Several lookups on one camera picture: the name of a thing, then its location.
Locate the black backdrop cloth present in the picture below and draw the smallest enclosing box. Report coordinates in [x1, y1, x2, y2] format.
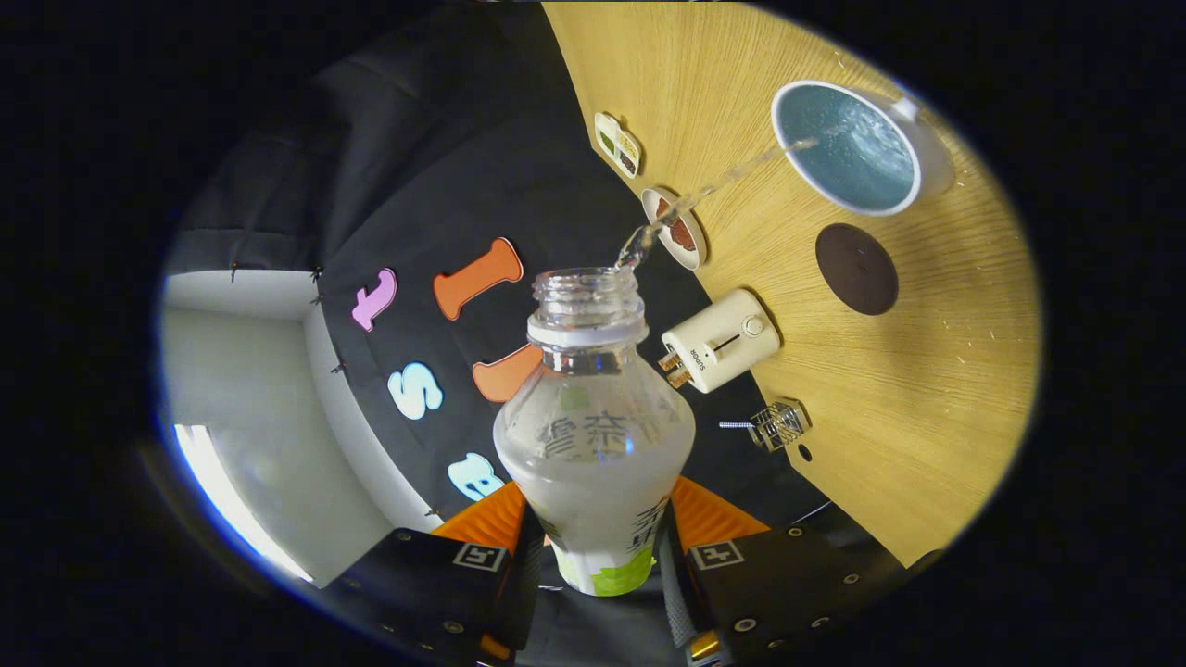
[162, 0, 909, 667]

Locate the wire mesh holder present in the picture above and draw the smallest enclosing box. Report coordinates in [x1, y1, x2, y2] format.
[749, 399, 813, 453]

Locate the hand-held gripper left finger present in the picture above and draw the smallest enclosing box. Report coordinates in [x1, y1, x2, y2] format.
[324, 480, 548, 664]

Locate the dark brown round coaster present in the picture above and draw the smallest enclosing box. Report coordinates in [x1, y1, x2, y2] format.
[815, 223, 899, 316]

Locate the clear plastic juice bottle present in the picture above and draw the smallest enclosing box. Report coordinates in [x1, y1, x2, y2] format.
[492, 267, 697, 598]

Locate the ceiling light strip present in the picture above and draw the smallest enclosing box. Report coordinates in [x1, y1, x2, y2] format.
[174, 424, 316, 585]

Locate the white toaster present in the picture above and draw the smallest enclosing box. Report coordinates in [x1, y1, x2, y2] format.
[659, 289, 781, 395]

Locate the white round plate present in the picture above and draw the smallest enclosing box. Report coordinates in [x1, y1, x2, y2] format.
[640, 187, 708, 271]

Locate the white cup with blue inside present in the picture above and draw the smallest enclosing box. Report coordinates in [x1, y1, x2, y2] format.
[771, 80, 955, 218]

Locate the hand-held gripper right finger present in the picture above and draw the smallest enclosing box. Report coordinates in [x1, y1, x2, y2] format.
[660, 476, 904, 666]

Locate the white divided dish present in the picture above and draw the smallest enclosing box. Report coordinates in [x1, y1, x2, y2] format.
[594, 112, 642, 179]

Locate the wooden table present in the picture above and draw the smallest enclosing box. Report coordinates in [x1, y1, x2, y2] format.
[542, 0, 1041, 568]

